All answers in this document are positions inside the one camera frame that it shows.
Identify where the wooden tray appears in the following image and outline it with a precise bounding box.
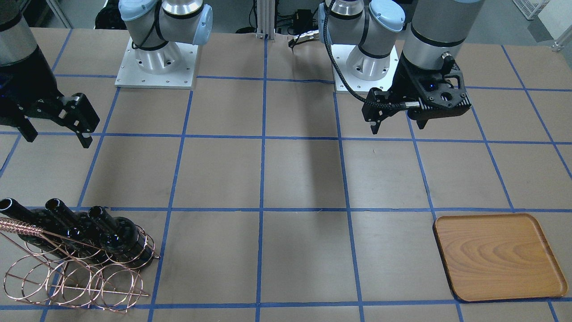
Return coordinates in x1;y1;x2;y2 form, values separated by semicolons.
433;213;568;302

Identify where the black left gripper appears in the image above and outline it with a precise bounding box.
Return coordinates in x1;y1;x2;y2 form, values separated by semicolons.
362;54;472;135

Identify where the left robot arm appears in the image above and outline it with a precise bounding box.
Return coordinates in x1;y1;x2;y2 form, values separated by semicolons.
317;0;484;134

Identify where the dark wine bottle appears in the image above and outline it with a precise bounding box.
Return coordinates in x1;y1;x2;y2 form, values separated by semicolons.
45;198;110;266
88;206;153;269
0;198;69;259

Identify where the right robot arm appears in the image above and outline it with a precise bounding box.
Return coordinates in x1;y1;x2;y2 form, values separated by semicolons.
0;0;213;148

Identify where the aluminium frame post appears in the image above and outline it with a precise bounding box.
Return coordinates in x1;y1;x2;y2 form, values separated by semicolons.
255;0;277;42

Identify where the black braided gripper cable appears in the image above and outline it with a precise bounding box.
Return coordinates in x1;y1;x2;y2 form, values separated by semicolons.
323;0;421;110

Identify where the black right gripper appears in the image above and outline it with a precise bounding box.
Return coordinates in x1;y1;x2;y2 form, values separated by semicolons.
1;47;100;148

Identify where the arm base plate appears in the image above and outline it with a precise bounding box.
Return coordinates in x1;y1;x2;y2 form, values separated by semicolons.
331;44;398;94
115;40;200;90

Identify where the copper wire bottle basket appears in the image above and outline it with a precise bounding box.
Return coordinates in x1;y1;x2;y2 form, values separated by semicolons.
1;245;150;314

